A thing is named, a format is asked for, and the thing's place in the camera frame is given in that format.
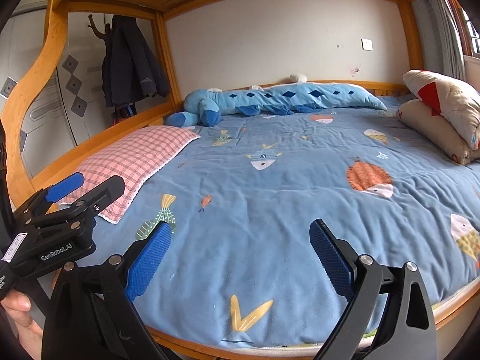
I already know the person left hand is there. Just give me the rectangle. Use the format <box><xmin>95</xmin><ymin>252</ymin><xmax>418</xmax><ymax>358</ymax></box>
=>
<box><xmin>1</xmin><ymin>289</ymin><xmax>43</xmax><ymax>359</ymax></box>

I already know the pink checked pillow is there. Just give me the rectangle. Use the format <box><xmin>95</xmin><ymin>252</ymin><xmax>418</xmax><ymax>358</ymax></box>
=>
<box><xmin>58</xmin><ymin>125</ymin><xmax>200</xmax><ymax>224</ymax></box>

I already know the white patterned wardrobe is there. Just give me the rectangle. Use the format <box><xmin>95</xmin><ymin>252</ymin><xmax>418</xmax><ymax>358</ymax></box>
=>
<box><xmin>1</xmin><ymin>10</ymin><xmax>113</xmax><ymax>177</ymax></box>

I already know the dark hanging jacket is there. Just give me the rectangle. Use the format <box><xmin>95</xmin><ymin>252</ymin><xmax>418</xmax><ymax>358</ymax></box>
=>
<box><xmin>102</xmin><ymin>15</ymin><xmax>169</xmax><ymax>107</ymax></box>

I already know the blue patterned bed blanket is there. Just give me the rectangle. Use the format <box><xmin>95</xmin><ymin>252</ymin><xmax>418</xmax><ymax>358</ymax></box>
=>
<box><xmin>63</xmin><ymin>95</ymin><xmax>480</xmax><ymax>350</ymax></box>

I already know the blue crocodile plush pillow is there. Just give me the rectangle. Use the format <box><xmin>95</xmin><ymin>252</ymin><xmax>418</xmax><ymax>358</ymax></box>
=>
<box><xmin>165</xmin><ymin>82</ymin><xmax>386</xmax><ymax>128</ymax></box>

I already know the wooden coat rack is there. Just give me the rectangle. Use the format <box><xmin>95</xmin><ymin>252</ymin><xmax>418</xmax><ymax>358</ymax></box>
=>
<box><xmin>88</xmin><ymin>14</ymin><xmax>112</xmax><ymax>42</ymax></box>

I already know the beige bottom pillow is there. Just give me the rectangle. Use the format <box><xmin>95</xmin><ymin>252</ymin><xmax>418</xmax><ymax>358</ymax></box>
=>
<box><xmin>397</xmin><ymin>99</ymin><xmax>479</xmax><ymax>165</ymax></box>

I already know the white red top pillow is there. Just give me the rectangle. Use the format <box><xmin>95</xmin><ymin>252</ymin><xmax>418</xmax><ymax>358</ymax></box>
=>
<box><xmin>403</xmin><ymin>70</ymin><xmax>479</xmax><ymax>150</ymax></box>

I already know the white plush toy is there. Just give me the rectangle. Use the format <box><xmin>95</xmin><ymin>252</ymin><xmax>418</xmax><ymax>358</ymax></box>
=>
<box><xmin>289</xmin><ymin>73</ymin><xmax>308</xmax><ymax>83</ymax></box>

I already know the grey curtain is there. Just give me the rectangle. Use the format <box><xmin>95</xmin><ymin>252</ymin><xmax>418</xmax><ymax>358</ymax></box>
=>
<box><xmin>412</xmin><ymin>0</ymin><xmax>466</xmax><ymax>80</ymax></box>

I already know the wooden bunk bed frame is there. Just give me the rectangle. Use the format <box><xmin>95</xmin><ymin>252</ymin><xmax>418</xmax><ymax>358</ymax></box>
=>
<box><xmin>1</xmin><ymin>0</ymin><xmax>479</xmax><ymax>359</ymax></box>

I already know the white wall switch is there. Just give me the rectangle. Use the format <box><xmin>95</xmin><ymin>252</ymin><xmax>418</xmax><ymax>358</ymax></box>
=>
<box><xmin>360</xmin><ymin>38</ymin><xmax>374</xmax><ymax>52</ymax></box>

